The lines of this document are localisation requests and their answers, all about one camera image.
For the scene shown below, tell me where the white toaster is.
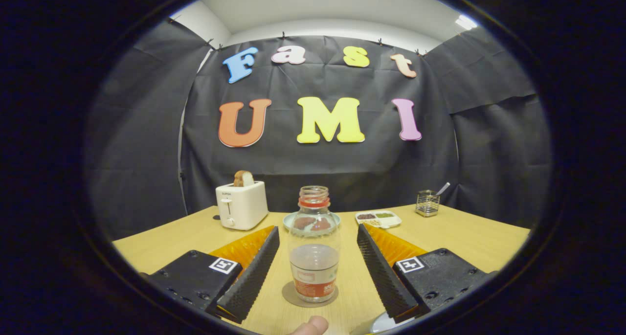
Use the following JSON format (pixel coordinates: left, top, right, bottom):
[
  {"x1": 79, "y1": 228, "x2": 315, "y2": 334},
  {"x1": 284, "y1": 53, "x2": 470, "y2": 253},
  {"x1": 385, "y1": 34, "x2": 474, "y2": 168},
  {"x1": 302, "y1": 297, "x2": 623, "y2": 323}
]
[{"x1": 215, "y1": 180, "x2": 269, "y2": 231}]

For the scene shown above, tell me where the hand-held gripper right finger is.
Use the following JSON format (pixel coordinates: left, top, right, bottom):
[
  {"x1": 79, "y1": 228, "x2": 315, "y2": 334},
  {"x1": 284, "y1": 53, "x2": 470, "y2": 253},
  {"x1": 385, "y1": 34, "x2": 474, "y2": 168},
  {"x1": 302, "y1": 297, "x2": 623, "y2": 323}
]
[{"x1": 357, "y1": 223, "x2": 495, "y2": 324}]

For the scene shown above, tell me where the brown round coaster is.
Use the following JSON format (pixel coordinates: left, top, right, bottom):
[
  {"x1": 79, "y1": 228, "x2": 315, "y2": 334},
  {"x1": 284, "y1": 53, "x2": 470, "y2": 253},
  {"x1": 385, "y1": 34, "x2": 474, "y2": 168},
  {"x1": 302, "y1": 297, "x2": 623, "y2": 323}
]
[{"x1": 282, "y1": 281, "x2": 339, "y2": 308}]

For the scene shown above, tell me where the black backdrop cloth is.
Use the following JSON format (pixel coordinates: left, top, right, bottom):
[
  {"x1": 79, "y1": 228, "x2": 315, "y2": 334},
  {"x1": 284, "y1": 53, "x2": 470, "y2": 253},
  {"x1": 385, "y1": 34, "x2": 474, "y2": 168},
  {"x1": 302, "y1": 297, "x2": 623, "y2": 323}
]
[{"x1": 84, "y1": 17, "x2": 553, "y2": 240}]

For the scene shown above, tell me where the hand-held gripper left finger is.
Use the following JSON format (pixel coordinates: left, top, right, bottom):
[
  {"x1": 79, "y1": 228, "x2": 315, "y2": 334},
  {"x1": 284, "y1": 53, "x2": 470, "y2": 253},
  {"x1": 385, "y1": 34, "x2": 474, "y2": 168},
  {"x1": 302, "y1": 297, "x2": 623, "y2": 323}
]
[{"x1": 146, "y1": 226, "x2": 280, "y2": 324}]

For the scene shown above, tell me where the white divided snack dish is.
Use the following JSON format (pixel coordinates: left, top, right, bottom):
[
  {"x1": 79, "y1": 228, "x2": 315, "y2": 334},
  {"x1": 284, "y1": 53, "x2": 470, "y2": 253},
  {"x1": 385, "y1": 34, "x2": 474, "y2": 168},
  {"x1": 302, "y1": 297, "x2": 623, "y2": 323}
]
[{"x1": 355, "y1": 210, "x2": 402, "y2": 229}]

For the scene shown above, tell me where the clear plastic juice bottle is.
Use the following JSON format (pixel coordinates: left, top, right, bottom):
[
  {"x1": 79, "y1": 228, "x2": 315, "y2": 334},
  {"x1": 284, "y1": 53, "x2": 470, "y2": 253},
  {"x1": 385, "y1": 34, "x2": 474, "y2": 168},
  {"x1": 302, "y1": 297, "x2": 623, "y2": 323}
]
[{"x1": 288, "y1": 185, "x2": 341, "y2": 304}]

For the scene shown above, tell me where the pale green plate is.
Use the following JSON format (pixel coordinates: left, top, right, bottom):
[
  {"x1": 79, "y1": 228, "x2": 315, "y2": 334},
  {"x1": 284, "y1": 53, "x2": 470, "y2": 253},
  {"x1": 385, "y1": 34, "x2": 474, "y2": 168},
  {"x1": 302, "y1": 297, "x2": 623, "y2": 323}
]
[{"x1": 283, "y1": 211, "x2": 341, "y2": 230}]

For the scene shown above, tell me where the wooden table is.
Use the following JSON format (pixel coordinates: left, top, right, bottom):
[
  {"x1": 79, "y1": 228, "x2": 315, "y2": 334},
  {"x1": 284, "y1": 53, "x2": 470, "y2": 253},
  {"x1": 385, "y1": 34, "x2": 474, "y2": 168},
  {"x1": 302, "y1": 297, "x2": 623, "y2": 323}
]
[{"x1": 112, "y1": 204, "x2": 531, "y2": 335}]

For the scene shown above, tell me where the wire mesh holder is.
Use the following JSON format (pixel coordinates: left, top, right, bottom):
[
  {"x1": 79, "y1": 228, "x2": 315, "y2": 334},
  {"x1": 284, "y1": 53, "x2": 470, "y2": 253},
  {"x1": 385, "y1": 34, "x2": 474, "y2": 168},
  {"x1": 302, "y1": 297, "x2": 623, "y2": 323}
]
[{"x1": 415, "y1": 190, "x2": 440, "y2": 217}]

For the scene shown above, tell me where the white cup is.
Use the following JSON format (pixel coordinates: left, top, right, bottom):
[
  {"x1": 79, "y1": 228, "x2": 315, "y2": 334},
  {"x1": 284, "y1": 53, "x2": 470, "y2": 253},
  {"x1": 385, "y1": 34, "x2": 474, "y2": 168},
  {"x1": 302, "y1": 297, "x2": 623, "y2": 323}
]
[{"x1": 369, "y1": 312, "x2": 406, "y2": 334}]

